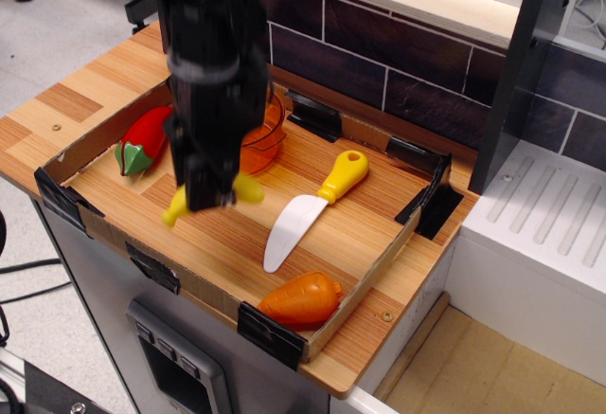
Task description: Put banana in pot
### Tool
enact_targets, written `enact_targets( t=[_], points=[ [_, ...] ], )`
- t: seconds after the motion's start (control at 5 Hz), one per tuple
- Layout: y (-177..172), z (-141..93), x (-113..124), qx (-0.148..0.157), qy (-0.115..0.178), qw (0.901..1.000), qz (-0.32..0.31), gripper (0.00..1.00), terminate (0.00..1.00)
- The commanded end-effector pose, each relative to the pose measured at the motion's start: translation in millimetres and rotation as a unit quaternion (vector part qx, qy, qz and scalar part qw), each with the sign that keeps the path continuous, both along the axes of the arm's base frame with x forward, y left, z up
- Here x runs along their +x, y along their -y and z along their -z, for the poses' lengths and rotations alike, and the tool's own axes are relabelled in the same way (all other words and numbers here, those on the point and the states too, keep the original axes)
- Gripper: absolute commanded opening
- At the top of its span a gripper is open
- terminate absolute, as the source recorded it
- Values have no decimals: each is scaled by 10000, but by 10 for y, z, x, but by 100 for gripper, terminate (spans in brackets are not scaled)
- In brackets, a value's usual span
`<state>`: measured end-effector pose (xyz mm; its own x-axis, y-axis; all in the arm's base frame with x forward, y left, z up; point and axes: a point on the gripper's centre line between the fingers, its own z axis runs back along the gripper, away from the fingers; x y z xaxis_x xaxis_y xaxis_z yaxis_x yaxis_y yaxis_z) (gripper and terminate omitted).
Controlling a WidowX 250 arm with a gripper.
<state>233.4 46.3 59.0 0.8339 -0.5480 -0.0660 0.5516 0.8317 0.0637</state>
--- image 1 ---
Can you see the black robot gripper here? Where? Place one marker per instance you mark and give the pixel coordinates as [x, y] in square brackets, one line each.
[214, 109]

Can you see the yellow plastic toy banana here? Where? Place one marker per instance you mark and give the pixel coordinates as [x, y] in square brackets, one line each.
[245, 189]

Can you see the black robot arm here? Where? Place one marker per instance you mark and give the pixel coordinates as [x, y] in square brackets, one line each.
[212, 33]

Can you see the orange transparent plastic pot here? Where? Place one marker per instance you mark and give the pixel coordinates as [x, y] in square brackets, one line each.
[260, 147]

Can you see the cardboard fence with black tape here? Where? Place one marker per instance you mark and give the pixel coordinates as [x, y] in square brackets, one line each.
[382, 242]

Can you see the red toy chili pepper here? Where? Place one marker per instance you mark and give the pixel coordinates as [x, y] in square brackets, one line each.
[143, 142]

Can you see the black office chair base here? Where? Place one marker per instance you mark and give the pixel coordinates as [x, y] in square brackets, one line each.
[138, 11]

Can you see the orange toy carrot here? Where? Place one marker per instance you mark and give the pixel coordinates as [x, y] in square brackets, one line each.
[304, 302]

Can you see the grey toy oven front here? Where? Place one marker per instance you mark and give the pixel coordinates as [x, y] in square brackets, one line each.
[191, 380]

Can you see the white toy sink drainboard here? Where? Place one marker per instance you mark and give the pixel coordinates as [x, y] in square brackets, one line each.
[529, 260]

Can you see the toy knife yellow handle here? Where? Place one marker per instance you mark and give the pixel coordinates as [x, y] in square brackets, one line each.
[349, 169]

